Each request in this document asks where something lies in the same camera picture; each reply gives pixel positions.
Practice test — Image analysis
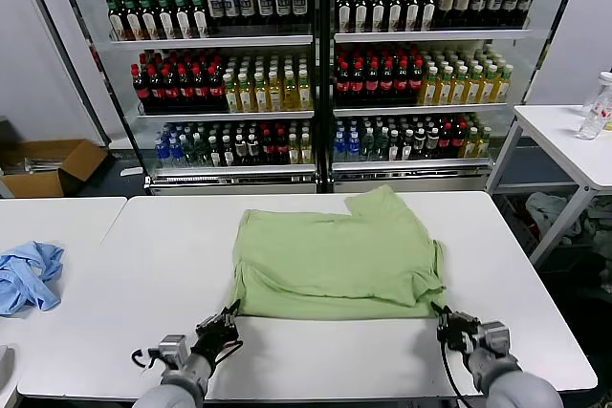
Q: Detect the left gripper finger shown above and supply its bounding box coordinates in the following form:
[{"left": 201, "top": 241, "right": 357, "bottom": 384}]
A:
[
  {"left": 227, "top": 298, "right": 243, "bottom": 331},
  {"left": 195, "top": 304, "right": 238, "bottom": 333}
]

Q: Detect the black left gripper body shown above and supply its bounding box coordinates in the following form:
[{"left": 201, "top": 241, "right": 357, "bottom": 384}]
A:
[{"left": 190, "top": 326, "right": 241, "bottom": 364}]

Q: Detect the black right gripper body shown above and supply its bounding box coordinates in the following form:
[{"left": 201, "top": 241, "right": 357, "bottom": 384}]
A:
[{"left": 437, "top": 318, "right": 481, "bottom": 353}]

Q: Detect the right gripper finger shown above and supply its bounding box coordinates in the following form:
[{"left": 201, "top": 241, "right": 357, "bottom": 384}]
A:
[
  {"left": 441, "top": 305, "right": 480, "bottom": 327},
  {"left": 430, "top": 302, "right": 448, "bottom": 332}
]

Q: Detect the light green t-shirt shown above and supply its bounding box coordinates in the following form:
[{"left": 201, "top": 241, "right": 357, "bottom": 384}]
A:
[{"left": 231, "top": 184, "right": 448, "bottom": 321}]

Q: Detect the grey crumpled cloth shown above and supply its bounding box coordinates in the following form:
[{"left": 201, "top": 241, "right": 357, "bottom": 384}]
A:
[{"left": 525, "top": 191, "right": 584, "bottom": 240}]

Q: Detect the dark green cloth pile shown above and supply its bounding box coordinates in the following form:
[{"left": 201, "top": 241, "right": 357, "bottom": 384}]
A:
[{"left": 573, "top": 197, "right": 612, "bottom": 261}]

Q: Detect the crumpled light blue shirt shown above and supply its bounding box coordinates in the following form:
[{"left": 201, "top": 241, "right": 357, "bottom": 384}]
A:
[{"left": 0, "top": 240, "right": 66, "bottom": 317}]

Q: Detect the white side table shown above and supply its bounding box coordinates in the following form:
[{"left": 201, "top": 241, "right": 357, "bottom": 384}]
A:
[{"left": 486, "top": 104, "right": 612, "bottom": 268}]

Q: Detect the white cooler shelf board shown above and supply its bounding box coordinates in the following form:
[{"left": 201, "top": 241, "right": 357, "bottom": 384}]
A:
[
  {"left": 109, "top": 34, "right": 315, "bottom": 50},
  {"left": 333, "top": 102, "right": 510, "bottom": 118},
  {"left": 136, "top": 110, "right": 316, "bottom": 121},
  {"left": 334, "top": 29, "right": 533, "bottom": 43}
]

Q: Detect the open brown cardboard box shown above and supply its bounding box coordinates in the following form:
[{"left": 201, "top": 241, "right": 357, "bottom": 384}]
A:
[{"left": 0, "top": 138, "right": 109, "bottom": 199}]

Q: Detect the small clear plastic bottle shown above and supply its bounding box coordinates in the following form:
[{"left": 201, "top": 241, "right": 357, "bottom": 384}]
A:
[{"left": 576, "top": 102, "right": 605, "bottom": 141}]

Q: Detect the grey metal bar bundle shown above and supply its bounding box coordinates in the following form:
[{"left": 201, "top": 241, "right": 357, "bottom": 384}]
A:
[{"left": 15, "top": 156, "right": 62, "bottom": 175}]

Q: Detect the clear bottle white cap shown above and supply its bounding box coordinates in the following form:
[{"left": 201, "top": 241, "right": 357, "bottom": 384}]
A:
[{"left": 581, "top": 71, "right": 612, "bottom": 132}]

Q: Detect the dark tea bottle green cap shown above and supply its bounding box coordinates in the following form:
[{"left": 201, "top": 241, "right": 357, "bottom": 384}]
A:
[
  {"left": 137, "top": 0, "right": 162, "bottom": 41},
  {"left": 189, "top": 0, "right": 210, "bottom": 39},
  {"left": 171, "top": 0, "right": 194, "bottom": 39},
  {"left": 422, "top": 0, "right": 439, "bottom": 31},
  {"left": 337, "top": 0, "right": 355, "bottom": 33},
  {"left": 405, "top": 0, "right": 423, "bottom": 32},
  {"left": 354, "top": 0, "right": 371, "bottom": 33},
  {"left": 104, "top": 0, "right": 132, "bottom": 41},
  {"left": 371, "top": 0, "right": 388, "bottom": 33},
  {"left": 388, "top": 0, "right": 405, "bottom": 32},
  {"left": 155, "top": 0, "right": 177, "bottom": 40},
  {"left": 120, "top": 0, "right": 146, "bottom": 41}
]

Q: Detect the open glass cooler door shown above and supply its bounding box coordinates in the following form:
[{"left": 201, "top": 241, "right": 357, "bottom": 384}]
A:
[
  {"left": 17, "top": 0, "right": 148, "bottom": 189},
  {"left": 518, "top": 0, "right": 592, "bottom": 111}
]

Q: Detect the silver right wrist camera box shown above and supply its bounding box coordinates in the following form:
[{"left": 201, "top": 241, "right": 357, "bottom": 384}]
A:
[{"left": 477, "top": 321, "right": 512, "bottom": 356}]

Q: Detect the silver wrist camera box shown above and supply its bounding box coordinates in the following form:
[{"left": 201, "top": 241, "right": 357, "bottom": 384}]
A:
[
  {"left": 157, "top": 333, "right": 190, "bottom": 371},
  {"left": 477, "top": 321, "right": 512, "bottom": 356}
]

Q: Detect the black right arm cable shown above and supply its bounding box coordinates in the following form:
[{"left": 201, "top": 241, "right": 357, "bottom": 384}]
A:
[{"left": 439, "top": 348, "right": 474, "bottom": 402}]

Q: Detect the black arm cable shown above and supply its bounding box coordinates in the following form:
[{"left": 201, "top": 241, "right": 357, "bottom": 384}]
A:
[
  {"left": 131, "top": 339, "right": 244, "bottom": 375},
  {"left": 439, "top": 348, "right": 474, "bottom": 402}
]

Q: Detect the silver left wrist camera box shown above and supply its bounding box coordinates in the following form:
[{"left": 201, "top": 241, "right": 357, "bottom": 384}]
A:
[{"left": 157, "top": 333, "right": 190, "bottom": 371}]

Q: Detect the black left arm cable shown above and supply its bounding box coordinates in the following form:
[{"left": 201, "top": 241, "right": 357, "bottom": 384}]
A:
[{"left": 131, "top": 339, "right": 244, "bottom": 375}]

